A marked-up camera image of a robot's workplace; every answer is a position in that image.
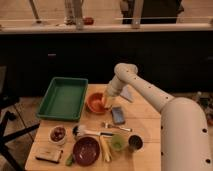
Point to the metal cup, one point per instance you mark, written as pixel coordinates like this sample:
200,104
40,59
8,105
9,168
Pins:
135,143

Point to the orange red bowl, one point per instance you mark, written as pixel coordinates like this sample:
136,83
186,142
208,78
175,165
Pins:
94,103

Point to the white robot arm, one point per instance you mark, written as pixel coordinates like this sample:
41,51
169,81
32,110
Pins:
184,135

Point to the dark purple bowl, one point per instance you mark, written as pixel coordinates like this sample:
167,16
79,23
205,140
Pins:
86,151

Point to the grey folded cloth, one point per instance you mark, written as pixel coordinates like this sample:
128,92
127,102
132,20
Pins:
126,94

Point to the green plastic cup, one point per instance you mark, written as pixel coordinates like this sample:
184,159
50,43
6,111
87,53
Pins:
117,142

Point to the wooden block box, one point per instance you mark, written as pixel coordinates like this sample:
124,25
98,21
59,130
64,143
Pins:
48,154

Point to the silver fork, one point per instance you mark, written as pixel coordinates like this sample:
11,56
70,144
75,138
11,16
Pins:
107,125

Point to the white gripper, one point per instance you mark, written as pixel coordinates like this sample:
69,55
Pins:
114,88

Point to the green plastic tray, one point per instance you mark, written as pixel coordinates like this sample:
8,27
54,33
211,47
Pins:
64,99

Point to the white bowl with dark food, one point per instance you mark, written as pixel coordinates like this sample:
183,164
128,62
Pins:
57,135

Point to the green vegetable piece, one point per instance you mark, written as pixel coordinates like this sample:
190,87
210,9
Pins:
69,160

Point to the blue sponge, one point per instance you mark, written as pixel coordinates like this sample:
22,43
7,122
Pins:
117,115

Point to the red object on counter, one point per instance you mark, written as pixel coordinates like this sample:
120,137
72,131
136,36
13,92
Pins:
88,21

